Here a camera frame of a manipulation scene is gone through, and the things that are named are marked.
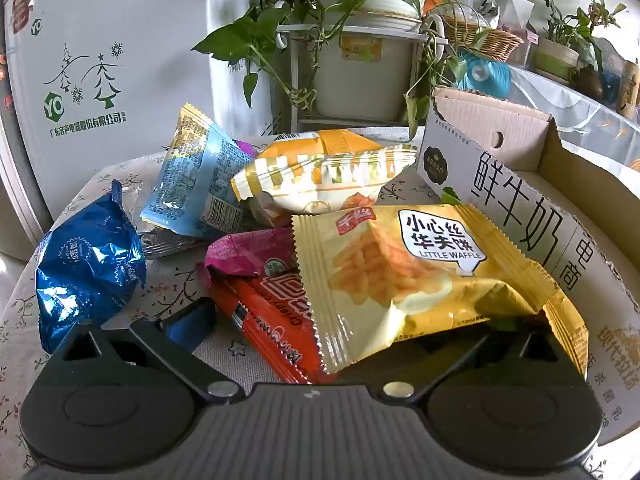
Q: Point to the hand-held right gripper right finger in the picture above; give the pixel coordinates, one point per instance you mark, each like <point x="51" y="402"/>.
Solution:
<point x="430" y="375"/>

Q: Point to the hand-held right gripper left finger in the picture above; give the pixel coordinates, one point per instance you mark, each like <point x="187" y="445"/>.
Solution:
<point x="190" y="320"/>

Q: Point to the clear plastic packet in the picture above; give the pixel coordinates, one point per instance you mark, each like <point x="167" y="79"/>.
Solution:
<point x="165" y="246"/>

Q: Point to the orange snack packet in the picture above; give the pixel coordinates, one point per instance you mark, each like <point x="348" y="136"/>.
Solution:
<point x="270" y="320"/>

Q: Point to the pink snack packet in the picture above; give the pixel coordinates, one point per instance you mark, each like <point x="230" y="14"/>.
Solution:
<point x="245" y="252"/>

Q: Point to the yellow waffle snack packet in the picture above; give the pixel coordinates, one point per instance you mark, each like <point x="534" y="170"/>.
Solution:
<point x="400" y="270"/>

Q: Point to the shiny dark blue snack packet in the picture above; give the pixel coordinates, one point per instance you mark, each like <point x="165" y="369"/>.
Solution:
<point x="85" y="270"/>

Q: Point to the light blue snack packet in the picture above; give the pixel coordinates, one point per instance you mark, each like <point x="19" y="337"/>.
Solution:
<point x="200" y="175"/>

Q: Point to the purple snack packet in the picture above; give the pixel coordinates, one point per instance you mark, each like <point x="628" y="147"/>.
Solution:
<point x="245" y="148"/>

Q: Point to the green snack packet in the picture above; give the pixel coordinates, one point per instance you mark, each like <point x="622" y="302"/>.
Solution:
<point x="450" y="196"/>

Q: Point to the yellow white striped snack packet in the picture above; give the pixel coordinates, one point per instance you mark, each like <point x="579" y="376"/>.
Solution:
<point x="320" y="170"/>

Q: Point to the printed cardboard box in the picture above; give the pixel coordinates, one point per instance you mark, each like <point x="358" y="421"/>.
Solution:
<point x="500" y="185"/>

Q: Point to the white plant stand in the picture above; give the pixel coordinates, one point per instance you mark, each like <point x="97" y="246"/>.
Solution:
<point x="295" y="75"/>

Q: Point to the green pothos plant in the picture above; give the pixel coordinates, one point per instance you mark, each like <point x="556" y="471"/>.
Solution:
<point x="235" y="35"/>

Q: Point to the white freezer with tree print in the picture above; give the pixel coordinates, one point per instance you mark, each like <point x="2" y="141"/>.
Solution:
<point x="125" y="35"/>

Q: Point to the white square plant pot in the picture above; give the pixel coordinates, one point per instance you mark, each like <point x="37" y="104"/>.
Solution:
<point x="365" y="85"/>

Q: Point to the clear plastic table cover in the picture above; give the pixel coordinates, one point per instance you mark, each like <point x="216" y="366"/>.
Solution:
<point x="575" y="110"/>

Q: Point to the blue ribbon roll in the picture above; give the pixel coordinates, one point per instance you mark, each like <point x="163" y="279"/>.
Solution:
<point x="480" y="75"/>

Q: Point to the dark brown teapot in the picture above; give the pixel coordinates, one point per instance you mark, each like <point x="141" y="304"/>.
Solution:
<point x="590" y="82"/>

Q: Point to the wicker basket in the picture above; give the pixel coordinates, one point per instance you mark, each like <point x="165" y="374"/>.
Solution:
<point x="495" y="42"/>

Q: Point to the small potted plant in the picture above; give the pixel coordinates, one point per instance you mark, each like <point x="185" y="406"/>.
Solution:
<point x="552" y="57"/>

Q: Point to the small blue container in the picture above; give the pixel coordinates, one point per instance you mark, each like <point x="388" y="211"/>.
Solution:
<point x="609" y="85"/>

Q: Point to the beige bottle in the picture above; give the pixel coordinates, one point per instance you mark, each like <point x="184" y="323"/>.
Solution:
<point x="629" y="90"/>

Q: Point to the pink lidded container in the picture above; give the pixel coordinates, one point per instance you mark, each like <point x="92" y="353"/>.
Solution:
<point x="520" y="35"/>

